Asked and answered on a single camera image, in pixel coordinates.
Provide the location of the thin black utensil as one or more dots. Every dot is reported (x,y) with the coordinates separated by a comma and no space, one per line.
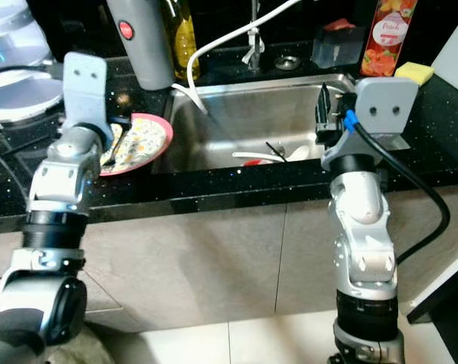
(276,150)

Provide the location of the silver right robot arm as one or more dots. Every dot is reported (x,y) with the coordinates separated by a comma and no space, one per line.
(365,227)

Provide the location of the stainless steel sink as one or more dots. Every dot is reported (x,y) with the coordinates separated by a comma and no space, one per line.
(252,114)

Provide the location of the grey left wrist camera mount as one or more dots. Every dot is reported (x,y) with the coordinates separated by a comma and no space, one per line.
(86,91)

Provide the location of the white board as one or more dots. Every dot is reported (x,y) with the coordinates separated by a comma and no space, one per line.
(455,64)

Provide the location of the dark cabinet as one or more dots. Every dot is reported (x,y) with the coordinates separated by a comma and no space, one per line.
(445,318)

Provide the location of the red peach refill pouch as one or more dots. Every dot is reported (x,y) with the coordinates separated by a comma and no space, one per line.
(388,38)

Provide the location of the red bowl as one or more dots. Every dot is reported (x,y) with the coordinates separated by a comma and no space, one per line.
(256,161)

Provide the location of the yellow sponge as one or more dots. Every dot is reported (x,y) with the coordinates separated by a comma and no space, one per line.
(415,73)

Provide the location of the white spoon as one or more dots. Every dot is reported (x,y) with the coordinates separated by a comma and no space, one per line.
(259,156)

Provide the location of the floral plate with pink rim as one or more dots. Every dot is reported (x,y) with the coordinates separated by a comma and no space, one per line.
(142,144)

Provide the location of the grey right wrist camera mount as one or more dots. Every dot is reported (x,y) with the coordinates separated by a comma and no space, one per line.
(384,102)

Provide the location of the chrome faucet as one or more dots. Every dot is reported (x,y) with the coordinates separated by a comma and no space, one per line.
(254,42)

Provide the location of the yellow oil bottle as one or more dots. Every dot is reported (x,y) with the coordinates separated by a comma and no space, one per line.
(185,38)

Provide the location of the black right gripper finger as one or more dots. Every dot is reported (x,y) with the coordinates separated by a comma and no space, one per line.
(322,106)

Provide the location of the round metal countertop fitting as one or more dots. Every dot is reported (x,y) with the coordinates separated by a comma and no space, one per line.
(287,62)

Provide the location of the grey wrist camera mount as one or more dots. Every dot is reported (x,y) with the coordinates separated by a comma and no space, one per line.
(86,91)
(384,102)

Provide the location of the white round appliance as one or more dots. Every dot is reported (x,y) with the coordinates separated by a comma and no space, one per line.
(20,76)

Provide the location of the grey thermos with red button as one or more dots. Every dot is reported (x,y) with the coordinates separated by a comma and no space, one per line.
(145,45)

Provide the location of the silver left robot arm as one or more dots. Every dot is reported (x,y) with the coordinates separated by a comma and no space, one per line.
(66,186)

